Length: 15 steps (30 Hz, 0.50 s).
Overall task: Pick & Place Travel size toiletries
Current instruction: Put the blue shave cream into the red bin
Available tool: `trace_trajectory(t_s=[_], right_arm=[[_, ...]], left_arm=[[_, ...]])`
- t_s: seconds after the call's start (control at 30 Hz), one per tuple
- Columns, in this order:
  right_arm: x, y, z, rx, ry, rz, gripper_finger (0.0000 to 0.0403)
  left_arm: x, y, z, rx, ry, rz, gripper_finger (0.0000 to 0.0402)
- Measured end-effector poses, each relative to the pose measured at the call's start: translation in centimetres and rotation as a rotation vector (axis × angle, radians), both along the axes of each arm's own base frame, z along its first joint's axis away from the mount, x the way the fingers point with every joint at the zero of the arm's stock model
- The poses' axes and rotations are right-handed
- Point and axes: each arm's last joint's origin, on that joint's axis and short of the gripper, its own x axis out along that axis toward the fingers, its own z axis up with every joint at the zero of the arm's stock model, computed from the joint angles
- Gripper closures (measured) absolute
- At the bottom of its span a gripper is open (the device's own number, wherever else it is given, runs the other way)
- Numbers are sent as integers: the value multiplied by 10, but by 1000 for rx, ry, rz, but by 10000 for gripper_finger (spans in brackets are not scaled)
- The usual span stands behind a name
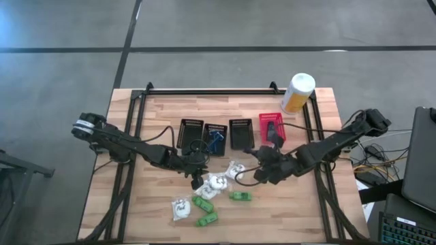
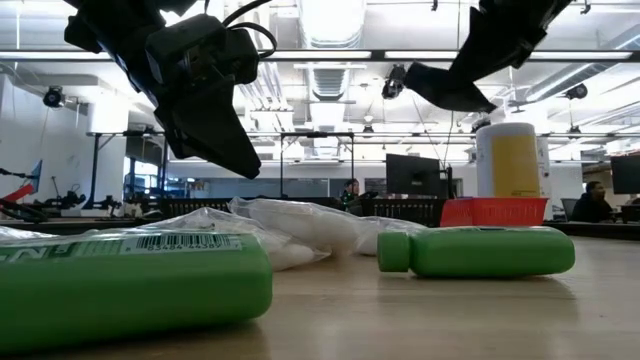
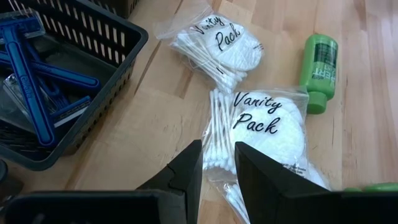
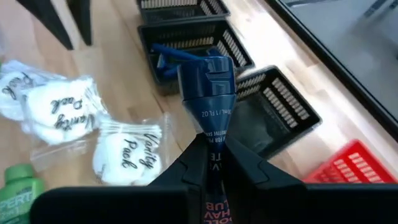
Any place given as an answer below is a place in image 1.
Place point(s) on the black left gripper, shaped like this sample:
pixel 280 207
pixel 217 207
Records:
pixel 184 163

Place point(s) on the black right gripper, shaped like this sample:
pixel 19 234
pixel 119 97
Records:
pixel 276 165

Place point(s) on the dark blue travel bottle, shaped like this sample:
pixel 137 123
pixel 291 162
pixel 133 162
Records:
pixel 278 132
pixel 271 127

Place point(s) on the clear bag of cotton pads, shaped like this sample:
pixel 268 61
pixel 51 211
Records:
pixel 235 170
pixel 219 182
pixel 181 209
pixel 206 191

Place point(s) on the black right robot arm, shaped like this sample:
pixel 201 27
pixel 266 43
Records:
pixel 334 143

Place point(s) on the red plastic basket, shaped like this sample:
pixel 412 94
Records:
pixel 264 134

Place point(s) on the black plastic basket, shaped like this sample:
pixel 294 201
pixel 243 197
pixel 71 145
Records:
pixel 189 136
pixel 223 151
pixel 242 136

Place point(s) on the white yellow wipes canister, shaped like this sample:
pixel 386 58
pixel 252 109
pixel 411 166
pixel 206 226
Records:
pixel 298 98

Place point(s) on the black power adapter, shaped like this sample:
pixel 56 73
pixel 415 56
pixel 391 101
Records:
pixel 371 150

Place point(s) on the white paper sheet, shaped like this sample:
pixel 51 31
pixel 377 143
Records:
pixel 366 207

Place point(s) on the grey laptop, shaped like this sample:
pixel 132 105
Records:
pixel 422 160

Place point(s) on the backlit black keyboard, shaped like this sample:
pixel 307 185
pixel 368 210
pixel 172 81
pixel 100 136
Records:
pixel 405 234

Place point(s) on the grey metal stand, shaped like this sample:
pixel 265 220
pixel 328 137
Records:
pixel 20 163

